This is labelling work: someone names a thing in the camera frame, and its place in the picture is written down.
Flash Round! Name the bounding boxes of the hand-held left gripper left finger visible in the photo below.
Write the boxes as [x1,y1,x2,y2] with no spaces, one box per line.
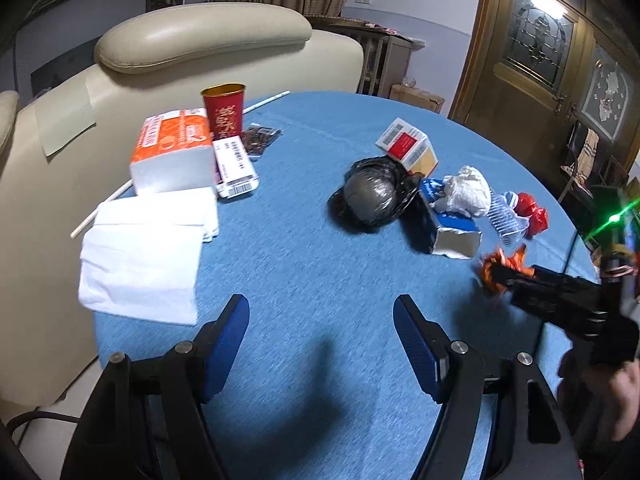
[60,294,251,480]

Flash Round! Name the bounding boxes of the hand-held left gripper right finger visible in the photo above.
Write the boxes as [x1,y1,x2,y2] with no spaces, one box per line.
[392,294,583,480]

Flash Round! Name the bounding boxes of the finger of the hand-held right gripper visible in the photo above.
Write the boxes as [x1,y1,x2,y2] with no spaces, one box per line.
[487,262,540,293]

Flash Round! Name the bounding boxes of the orange snack wrapper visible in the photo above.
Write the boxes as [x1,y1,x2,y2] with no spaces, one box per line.
[479,244,537,302]

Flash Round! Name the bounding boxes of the crushed clear plastic cup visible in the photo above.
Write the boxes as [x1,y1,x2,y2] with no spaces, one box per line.
[487,190,531,249]

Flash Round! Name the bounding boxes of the red plastic bag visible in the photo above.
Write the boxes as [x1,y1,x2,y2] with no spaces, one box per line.
[514,192,549,238]

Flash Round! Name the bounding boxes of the blue silver snack bag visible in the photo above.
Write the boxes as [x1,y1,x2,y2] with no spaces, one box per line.
[412,177,483,260]

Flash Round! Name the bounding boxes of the white tissue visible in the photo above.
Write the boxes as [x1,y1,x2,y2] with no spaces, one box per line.
[432,165,492,218]

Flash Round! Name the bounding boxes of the black plastic bag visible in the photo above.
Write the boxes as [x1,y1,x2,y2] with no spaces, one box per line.
[327,156,426,231]

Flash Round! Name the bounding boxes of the red and yellow carton box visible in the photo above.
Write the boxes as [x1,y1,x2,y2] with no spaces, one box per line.
[376,118,439,176]

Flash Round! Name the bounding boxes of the person's right hand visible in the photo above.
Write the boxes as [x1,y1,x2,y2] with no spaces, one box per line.
[585,359,640,442]

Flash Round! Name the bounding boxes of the blue tablecloth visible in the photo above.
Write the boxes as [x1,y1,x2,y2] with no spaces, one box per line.
[92,91,601,480]

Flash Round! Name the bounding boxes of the white paper napkins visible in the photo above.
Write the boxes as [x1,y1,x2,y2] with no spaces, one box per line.
[77,187,220,326]

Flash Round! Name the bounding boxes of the plaid towel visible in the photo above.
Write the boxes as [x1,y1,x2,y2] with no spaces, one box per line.
[577,130,600,173]

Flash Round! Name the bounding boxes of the white labelled box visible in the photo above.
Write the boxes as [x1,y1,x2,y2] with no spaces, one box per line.
[212,136,260,200]

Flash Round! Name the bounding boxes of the orange and white tissue pack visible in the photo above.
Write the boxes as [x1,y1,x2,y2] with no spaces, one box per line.
[130,109,216,196]

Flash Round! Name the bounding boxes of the cardboard box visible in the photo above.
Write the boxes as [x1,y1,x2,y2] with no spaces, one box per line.
[390,82,446,114]

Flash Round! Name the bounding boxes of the wooden double door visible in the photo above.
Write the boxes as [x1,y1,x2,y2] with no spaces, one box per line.
[447,0,640,186]

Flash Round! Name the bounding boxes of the dark snack packet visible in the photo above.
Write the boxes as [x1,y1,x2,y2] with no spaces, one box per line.
[241,123,282,160]

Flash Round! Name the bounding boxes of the red paper cup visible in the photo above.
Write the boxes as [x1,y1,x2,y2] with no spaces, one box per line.
[201,83,247,141]

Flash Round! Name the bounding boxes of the long white stick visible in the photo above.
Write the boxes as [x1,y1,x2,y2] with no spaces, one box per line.
[70,91,291,239]

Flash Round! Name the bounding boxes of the wooden slatted cabinet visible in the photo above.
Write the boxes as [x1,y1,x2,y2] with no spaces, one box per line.
[312,15,414,98]

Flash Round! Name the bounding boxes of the beige patch on sofa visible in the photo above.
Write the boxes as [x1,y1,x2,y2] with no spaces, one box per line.
[34,80,97,157]

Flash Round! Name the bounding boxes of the beige leather sofa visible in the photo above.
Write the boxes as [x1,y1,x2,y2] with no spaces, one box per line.
[0,2,365,441]

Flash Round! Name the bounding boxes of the metal frame chair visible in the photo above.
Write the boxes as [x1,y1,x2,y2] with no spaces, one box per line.
[557,120,618,202]

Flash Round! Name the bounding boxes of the black cable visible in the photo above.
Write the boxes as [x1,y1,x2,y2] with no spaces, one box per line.
[2,409,81,480]

